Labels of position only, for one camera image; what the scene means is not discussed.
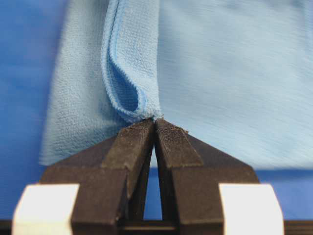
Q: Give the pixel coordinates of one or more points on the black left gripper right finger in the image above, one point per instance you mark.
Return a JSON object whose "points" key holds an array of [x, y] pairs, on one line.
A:
{"points": [[208, 192]]}

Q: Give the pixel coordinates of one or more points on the light blue towel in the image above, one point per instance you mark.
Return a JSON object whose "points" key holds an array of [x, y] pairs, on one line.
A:
{"points": [[237, 74]]}

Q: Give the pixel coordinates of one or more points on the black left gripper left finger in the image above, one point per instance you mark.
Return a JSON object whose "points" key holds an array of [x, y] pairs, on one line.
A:
{"points": [[89, 192]]}

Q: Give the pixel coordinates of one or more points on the dark blue table cloth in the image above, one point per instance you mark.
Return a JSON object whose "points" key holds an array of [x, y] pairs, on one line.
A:
{"points": [[30, 34]]}

